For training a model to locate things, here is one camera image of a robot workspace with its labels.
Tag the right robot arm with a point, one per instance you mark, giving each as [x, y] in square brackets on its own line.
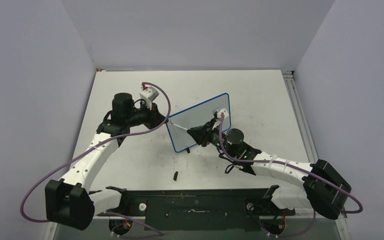
[317, 186]

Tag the aluminium rail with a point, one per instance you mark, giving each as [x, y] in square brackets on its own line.
[79, 209]
[308, 142]

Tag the aluminium rail front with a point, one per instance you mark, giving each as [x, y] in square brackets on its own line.
[79, 209]

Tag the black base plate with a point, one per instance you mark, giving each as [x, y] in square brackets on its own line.
[205, 221]

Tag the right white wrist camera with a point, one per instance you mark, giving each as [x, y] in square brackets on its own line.
[218, 113]

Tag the black marker cap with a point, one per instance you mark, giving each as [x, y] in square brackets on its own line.
[175, 176]

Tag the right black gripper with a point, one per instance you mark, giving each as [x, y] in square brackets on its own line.
[203, 134]

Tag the blue framed whiteboard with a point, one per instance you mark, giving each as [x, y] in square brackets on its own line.
[193, 116]

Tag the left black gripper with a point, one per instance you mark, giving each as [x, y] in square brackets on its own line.
[155, 118]

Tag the aluminium rail right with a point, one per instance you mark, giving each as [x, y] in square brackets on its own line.
[308, 142]

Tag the white marker pen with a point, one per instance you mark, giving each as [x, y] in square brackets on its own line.
[180, 127]

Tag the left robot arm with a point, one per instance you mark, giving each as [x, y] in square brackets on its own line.
[109, 136]

